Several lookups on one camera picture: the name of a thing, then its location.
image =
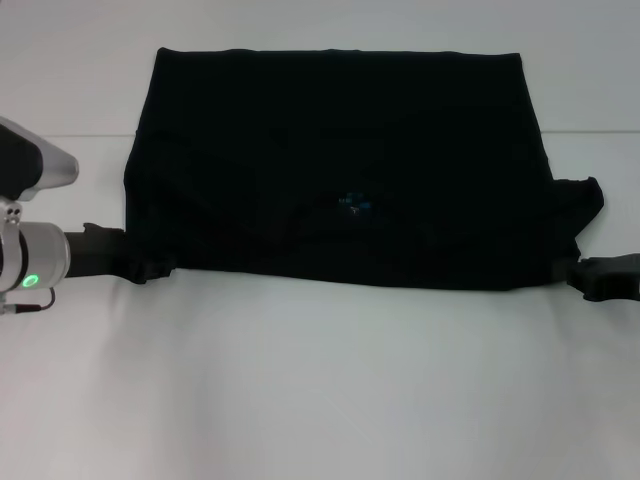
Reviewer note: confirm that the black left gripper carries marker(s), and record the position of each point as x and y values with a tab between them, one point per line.
95	252

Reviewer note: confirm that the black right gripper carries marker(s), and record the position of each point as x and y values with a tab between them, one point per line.
612	277

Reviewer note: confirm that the black shirt with FREE print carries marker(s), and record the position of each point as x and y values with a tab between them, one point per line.
340	150

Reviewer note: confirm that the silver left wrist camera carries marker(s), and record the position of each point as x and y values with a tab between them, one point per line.
30	160

